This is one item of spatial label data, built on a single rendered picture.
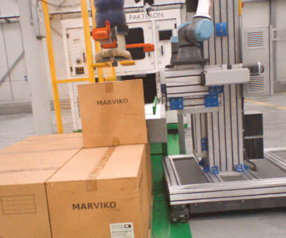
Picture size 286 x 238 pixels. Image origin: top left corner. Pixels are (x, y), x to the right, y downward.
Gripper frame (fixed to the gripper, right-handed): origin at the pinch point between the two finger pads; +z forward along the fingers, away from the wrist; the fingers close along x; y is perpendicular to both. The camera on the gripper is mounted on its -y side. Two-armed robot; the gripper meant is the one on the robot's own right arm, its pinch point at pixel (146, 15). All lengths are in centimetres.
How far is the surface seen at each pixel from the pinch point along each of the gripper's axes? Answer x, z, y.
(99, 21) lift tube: -71, 15, -17
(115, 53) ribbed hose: -79, 37, -6
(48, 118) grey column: 28, 89, -125
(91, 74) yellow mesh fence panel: 40, 45, -73
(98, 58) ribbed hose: -80, 40, -17
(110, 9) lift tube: -70, 8, -9
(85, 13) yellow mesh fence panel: 40, -18, -73
